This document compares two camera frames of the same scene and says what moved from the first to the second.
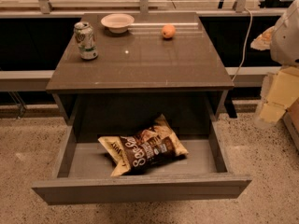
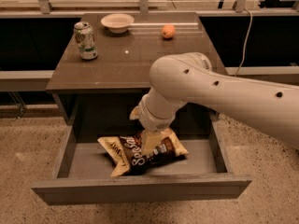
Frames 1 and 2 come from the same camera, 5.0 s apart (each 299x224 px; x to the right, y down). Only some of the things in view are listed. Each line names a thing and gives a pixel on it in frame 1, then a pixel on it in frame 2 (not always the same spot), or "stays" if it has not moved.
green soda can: [84, 35] stays
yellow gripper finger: [263, 41] -> [135, 113]
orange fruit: [168, 31] stays
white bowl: [117, 22] stays
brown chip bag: [148, 148] stays
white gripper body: [286, 42] -> [151, 120]
